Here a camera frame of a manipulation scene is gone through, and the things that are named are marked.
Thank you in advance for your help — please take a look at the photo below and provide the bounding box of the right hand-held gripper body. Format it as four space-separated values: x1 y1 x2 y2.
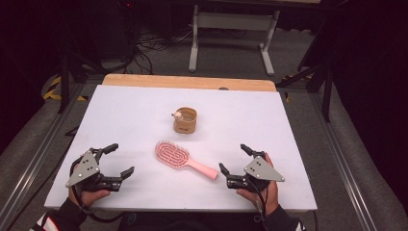
225 150 286 193

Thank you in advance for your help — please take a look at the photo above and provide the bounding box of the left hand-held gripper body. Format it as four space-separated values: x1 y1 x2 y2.
65 146 123 193

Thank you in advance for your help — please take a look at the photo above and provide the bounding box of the pink hairbrush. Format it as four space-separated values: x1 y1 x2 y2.
154 140 219 181

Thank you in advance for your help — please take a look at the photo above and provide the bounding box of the tan bear cup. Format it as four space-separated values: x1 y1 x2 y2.
171 107 198 135

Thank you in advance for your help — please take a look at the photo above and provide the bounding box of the person's right hand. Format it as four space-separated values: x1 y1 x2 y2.
236 153 279 217

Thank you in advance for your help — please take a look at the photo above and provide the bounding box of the person's left hand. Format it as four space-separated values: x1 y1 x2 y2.
68 162 112 210

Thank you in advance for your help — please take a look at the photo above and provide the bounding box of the black metal stand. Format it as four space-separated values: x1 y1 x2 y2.
57 52 109 115
276 47 335 123

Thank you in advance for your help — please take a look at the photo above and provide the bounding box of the yellow black hazard tape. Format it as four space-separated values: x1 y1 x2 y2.
42 75 89 102

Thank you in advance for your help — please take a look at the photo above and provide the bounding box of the wooden table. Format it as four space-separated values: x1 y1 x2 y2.
101 73 277 92

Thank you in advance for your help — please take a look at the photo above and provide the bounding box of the white-framed desk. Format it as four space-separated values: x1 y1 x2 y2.
188 4 281 77

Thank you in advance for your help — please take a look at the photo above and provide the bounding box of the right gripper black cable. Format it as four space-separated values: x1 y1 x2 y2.
251 182 268 227

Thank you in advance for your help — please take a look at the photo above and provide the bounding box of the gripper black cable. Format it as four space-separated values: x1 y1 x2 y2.
251 182 268 227
70 184 128 224

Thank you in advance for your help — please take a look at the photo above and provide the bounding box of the aluminium rail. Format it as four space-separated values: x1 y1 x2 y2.
308 91 381 231
0 82 87 231

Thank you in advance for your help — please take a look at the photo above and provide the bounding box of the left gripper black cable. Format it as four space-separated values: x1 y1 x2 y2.
70 184 128 224

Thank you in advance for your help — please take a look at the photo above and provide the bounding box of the bundle of black cables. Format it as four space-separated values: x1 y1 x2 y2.
126 27 193 75

